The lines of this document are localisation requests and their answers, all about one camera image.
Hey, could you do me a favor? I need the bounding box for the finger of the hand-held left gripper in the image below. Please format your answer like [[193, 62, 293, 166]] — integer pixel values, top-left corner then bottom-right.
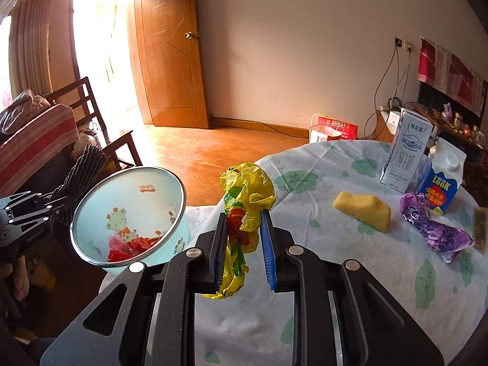
[[38, 192, 77, 227]]

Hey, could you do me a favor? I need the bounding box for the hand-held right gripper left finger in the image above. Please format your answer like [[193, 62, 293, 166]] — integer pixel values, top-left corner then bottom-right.
[[40, 210, 229, 366]]

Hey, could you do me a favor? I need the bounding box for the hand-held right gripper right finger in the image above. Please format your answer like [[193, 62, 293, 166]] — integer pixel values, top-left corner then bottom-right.
[[260, 209, 445, 366]]

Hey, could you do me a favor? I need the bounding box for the dark grey ribbed cloth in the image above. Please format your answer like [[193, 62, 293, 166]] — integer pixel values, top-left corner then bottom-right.
[[51, 145, 108, 225]]

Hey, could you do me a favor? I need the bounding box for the yellow plastic bag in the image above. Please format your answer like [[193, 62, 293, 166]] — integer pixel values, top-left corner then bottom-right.
[[203, 163, 277, 301]]

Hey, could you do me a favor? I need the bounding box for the light blue cartoon basin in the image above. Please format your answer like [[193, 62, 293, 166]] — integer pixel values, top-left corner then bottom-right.
[[70, 166, 193, 275]]

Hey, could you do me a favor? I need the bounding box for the red orange plastic bag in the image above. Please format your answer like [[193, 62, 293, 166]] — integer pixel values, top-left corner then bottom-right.
[[107, 234, 164, 263]]

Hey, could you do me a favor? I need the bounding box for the person's left hand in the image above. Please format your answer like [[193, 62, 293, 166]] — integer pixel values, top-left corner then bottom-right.
[[11, 255, 29, 303]]

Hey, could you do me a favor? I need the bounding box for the frog print tablecloth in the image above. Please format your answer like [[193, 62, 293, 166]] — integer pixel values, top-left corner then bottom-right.
[[101, 140, 488, 366]]

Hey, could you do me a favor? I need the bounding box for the red striped blanket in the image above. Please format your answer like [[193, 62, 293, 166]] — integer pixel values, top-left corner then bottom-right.
[[0, 105, 79, 195]]

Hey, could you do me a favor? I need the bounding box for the yellow sponge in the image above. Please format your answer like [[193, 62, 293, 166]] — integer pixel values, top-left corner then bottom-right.
[[333, 191, 392, 232]]

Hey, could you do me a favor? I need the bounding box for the heap of clothes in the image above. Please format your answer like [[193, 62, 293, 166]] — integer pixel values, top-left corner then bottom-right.
[[0, 89, 52, 134]]

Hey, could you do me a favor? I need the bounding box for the dark wooden chair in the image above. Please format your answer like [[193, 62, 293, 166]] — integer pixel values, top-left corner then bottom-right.
[[42, 77, 143, 184]]

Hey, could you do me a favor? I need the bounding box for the white paper bag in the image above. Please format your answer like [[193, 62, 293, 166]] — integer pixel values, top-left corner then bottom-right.
[[309, 114, 344, 144]]

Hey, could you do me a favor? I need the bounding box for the red gift box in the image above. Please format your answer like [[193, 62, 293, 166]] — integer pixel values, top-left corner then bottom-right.
[[317, 116, 359, 141]]

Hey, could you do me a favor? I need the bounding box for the wooden side cabinet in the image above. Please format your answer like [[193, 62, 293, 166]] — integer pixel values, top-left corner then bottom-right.
[[366, 110, 397, 143]]

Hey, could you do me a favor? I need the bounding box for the white milk carton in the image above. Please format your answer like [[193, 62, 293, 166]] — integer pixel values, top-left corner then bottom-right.
[[379, 107, 434, 193]]

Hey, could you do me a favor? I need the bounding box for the purple foil wrapper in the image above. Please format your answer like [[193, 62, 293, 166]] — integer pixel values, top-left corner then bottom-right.
[[400, 192, 475, 264]]

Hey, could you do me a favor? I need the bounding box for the blue drink carton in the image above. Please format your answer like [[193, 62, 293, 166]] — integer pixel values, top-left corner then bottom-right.
[[415, 137, 468, 216]]

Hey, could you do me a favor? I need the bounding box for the striped curtain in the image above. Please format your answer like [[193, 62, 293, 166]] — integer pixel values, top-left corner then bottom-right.
[[8, 0, 52, 96]]

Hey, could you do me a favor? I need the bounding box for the wooden door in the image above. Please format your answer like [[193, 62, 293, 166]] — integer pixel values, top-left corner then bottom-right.
[[133, 0, 210, 129]]

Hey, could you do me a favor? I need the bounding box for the dark shelf unit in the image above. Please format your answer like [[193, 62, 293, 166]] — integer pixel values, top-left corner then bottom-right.
[[417, 80, 488, 149]]

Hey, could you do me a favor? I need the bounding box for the cloth-covered television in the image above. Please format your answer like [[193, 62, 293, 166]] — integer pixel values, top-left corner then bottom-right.
[[418, 36, 488, 117]]

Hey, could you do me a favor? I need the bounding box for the hanging power cable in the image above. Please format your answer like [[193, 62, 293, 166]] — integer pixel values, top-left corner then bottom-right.
[[374, 46, 399, 111], [393, 49, 412, 100]]

